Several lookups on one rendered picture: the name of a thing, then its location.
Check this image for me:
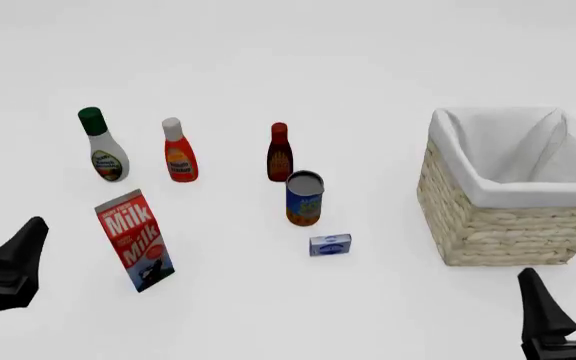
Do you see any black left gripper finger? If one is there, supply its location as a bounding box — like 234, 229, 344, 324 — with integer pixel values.
0, 216, 50, 286

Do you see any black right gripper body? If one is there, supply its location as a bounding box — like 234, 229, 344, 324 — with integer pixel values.
520, 336, 576, 360

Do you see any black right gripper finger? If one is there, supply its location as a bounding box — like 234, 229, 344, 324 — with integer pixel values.
517, 267, 576, 345

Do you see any woven basket white cloth liner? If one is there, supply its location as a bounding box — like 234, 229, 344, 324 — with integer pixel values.
416, 106, 576, 268

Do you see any red ketchup bottle white cap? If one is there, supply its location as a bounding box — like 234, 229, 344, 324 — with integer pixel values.
161, 117, 200, 183

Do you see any red milk carton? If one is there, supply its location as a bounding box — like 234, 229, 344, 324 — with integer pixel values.
93, 188, 176, 294

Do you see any white dressing bottle green cap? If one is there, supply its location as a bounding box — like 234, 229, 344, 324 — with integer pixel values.
77, 106, 131, 183

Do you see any small blue white box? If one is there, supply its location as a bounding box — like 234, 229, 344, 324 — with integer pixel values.
309, 233, 353, 258

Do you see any blue printed soup tin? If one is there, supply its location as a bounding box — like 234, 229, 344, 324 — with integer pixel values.
285, 169, 326, 227

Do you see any dark brown sauce bottle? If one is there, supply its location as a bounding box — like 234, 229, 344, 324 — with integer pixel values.
267, 121, 295, 183

